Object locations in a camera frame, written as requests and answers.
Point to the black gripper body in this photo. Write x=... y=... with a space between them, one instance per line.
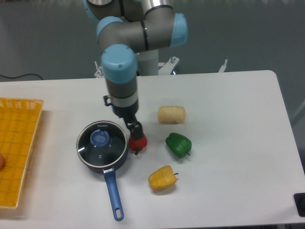
x=127 y=113

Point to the glass pot lid blue knob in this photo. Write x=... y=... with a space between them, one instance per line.
x=102 y=144

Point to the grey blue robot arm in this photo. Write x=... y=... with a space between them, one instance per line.
x=125 y=28

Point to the red bell pepper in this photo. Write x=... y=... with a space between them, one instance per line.
x=137 y=145

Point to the beige bread loaf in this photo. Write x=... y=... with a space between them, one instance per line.
x=171 y=114

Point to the green bell pepper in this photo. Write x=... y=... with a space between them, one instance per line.
x=179 y=144

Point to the yellow bell pepper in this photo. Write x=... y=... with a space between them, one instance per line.
x=162 y=178

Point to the yellow woven basket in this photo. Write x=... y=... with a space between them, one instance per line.
x=19 y=120

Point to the black table edge device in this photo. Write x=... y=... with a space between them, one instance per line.
x=299 y=199

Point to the blue saucepan with handle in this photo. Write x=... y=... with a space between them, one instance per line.
x=109 y=175

